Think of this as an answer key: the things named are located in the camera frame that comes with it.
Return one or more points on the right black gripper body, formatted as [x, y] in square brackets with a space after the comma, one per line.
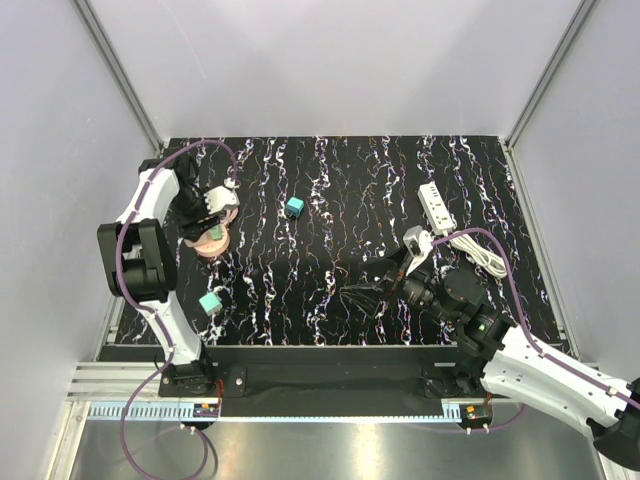
[420, 291]

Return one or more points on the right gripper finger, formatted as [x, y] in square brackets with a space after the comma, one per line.
[380, 268]
[368, 298]

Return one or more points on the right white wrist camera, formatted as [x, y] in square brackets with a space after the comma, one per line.
[418, 242]

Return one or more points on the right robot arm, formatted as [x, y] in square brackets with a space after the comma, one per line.
[497, 354]

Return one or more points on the teal plug adapter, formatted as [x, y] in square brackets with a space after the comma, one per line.
[294, 207]

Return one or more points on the pink round socket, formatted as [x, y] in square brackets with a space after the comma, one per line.
[207, 247]

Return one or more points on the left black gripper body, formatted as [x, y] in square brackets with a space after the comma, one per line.
[191, 210]

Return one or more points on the mint plug adapter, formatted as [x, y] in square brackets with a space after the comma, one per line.
[210, 303]

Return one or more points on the white power strip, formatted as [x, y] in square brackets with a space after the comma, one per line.
[435, 209]

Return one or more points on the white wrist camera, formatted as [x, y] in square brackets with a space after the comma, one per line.
[221, 199]
[418, 242]

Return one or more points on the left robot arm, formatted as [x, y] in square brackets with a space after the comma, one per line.
[140, 267]

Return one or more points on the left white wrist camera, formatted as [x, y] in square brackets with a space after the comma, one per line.
[221, 199]

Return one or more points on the green usb charger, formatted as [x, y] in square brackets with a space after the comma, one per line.
[216, 233]

